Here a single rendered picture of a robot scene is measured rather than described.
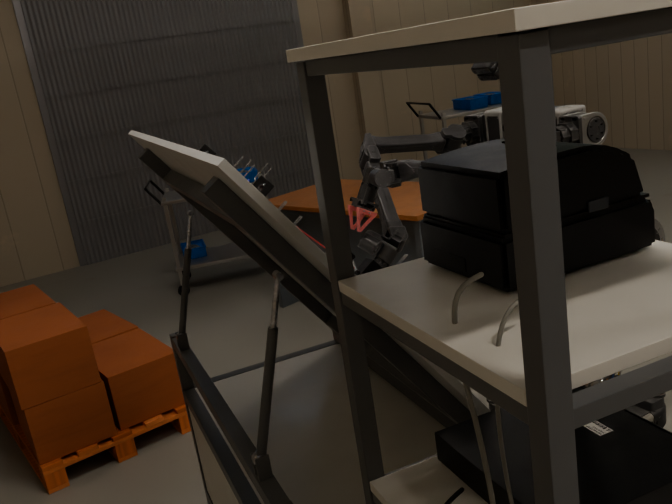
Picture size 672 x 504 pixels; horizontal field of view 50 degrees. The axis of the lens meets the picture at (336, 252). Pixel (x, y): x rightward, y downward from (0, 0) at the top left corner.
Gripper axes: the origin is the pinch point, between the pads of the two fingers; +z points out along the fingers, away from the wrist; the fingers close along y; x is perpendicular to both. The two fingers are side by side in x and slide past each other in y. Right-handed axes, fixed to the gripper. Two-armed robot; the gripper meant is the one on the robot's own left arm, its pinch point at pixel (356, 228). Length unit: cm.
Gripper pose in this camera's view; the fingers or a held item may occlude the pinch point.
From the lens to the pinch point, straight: 228.6
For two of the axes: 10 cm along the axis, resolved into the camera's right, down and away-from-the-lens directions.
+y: 3.6, 1.7, -9.2
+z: -3.0, 9.5, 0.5
